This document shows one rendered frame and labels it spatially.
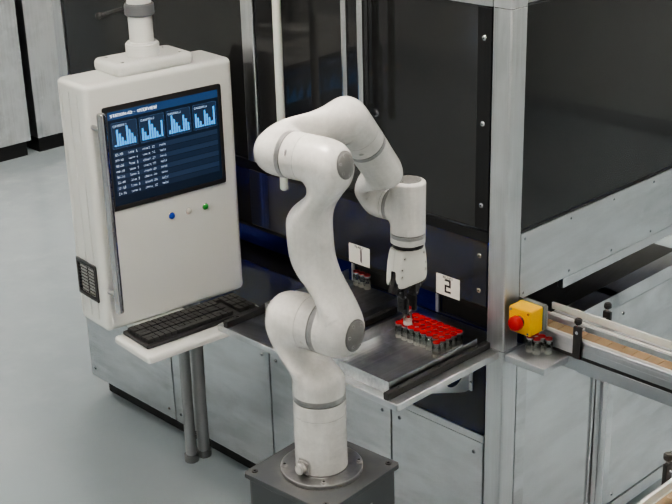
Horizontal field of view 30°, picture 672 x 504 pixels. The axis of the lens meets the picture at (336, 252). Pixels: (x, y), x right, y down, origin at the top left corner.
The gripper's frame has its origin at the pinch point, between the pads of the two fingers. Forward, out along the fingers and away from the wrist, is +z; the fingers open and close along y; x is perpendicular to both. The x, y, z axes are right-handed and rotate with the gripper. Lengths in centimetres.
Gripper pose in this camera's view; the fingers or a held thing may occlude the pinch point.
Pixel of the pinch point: (407, 303)
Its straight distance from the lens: 305.6
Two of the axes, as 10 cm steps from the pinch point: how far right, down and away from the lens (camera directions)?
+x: 7.0, 2.5, -6.7
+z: 0.1, 9.3, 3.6
